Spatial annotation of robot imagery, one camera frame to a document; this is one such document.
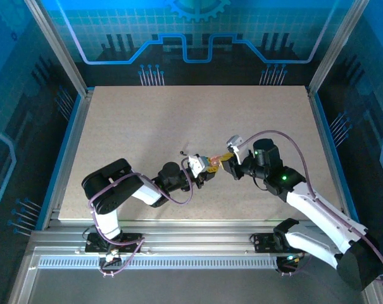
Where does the aluminium mounting beam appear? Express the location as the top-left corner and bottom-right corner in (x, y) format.
(29, 218), (369, 257)

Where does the small board with LEDs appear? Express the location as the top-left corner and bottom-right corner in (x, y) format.
(276, 253), (306, 274)

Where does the small white connector plug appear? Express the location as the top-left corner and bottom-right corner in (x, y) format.
(104, 250), (122, 263)

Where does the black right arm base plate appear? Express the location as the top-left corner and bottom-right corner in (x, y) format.
(253, 232), (312, 254)

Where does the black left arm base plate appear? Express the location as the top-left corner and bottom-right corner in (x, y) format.
(85, 232), (144, 254)

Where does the aluminium table side rail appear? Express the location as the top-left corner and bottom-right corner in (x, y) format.
(35, 88), (96, 231)
(306, 85), (360, 231)

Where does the slotted grey cable duct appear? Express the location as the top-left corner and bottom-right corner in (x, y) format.
(37, 256), (282, 270)

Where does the aluminium frame post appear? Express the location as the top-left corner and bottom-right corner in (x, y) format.
(361, 283), (383, 304)
(7, 246), (42, 304)
(307, 0), (372, 96)
(22, 0), (94, 98)

